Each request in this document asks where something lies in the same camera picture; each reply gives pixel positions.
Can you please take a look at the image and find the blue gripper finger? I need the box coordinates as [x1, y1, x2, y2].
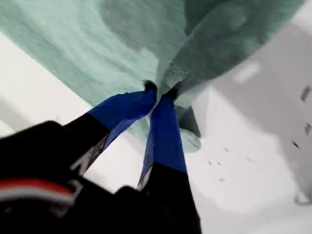
[137, 87, 203, 234]
[63, 81, 158, 177]

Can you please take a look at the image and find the pale green T-shirt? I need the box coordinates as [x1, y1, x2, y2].
[0, 0, 304, 155]

